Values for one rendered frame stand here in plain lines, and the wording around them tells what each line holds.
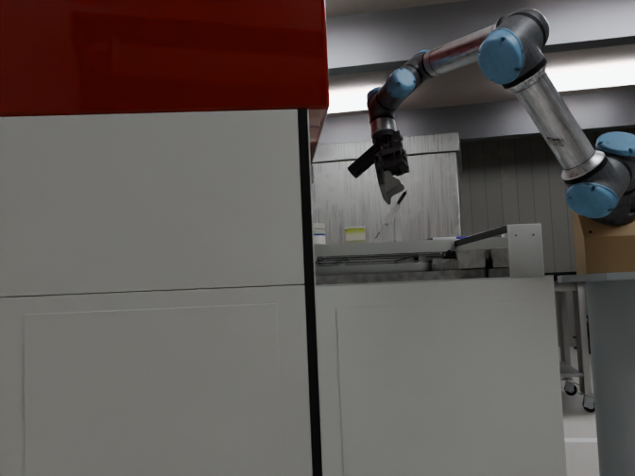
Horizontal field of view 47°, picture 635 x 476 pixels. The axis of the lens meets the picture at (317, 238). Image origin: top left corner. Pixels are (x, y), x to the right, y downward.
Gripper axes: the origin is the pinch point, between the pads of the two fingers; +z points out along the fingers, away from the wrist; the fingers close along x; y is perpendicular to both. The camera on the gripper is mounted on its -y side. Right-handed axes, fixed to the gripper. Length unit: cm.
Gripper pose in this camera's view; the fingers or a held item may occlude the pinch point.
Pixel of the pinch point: (386, 200)
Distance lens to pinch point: 203.3
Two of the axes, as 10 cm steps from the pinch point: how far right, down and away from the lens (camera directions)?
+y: 9.2, -2.2, -3.3
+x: 3.9, 3.4, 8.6
